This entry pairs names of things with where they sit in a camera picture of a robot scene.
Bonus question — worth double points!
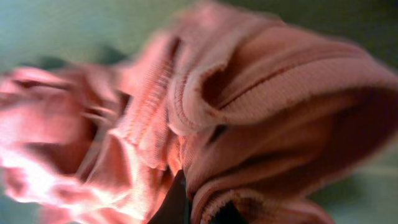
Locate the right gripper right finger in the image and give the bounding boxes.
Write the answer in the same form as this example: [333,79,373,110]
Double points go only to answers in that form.
[210,201,248,224]

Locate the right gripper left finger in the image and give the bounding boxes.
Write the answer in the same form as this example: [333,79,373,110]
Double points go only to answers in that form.
[147,170,190,224]

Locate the red t-shirt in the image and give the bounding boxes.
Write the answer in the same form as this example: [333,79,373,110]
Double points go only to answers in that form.
[1,1,397,223]

